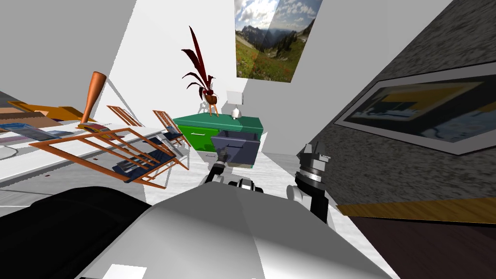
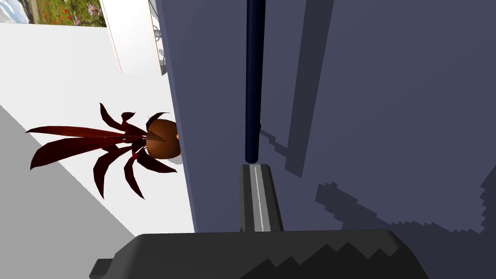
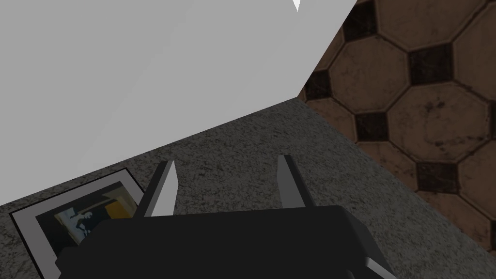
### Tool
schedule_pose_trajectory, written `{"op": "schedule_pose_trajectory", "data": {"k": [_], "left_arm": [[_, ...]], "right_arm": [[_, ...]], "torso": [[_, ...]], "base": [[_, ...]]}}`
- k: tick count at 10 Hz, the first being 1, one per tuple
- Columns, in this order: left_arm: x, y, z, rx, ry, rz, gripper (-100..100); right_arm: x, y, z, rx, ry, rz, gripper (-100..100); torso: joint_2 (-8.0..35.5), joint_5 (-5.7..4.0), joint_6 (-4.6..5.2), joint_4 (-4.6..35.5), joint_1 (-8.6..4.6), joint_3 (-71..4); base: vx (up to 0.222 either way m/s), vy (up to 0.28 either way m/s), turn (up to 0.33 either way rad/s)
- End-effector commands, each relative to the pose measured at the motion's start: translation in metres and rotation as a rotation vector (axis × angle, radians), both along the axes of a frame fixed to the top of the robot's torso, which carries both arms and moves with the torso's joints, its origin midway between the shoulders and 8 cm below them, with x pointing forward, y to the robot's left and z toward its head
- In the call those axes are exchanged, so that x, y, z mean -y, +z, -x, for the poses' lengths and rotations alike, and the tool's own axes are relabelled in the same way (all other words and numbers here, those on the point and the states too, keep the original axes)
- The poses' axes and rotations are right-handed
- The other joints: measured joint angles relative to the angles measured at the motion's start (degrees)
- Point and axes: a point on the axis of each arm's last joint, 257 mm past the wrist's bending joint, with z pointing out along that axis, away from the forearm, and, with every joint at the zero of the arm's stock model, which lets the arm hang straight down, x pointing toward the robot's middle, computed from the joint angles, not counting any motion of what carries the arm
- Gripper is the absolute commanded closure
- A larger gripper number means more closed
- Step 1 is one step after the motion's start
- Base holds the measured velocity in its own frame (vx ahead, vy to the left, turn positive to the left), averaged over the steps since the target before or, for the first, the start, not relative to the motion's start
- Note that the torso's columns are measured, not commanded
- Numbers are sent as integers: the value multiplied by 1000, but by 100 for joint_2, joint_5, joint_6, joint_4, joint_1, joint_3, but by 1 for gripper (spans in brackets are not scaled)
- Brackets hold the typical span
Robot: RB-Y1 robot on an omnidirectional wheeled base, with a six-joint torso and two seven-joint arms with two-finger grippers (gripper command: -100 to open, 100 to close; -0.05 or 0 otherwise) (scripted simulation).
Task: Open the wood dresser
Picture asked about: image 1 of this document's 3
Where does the red plant in brown pot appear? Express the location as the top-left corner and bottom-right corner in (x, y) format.
(181, 25), (220, 117)

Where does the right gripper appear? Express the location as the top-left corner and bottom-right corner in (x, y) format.
(298, 141), (331, 173)

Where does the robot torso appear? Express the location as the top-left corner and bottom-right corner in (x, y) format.
(75, 177), (400, 279)

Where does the mountain landscape picture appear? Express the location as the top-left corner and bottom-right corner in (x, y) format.
(234, 0), (324, 84)

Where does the grey-blue drawer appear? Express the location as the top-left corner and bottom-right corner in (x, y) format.
(211, 129), (262, 169)

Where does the white table with clutter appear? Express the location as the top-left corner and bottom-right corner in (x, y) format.
(0, 71), (167, 184)

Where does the green cabinet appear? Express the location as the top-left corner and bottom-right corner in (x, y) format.
(172, 113), (264, 170)

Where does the grey-framed wall picture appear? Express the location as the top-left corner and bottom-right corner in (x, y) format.
(333, 61), (496, 156)

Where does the orange wooden chair blue seat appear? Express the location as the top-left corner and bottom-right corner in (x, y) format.
(29, 127), (190, 190)
(106, 105), (143, 128)
(152, 109), (191, 149)

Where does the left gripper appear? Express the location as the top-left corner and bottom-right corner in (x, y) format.
(217, 148), (233, 166)

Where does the white table lamp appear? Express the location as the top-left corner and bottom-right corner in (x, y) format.
(226, 91), (245, 120)

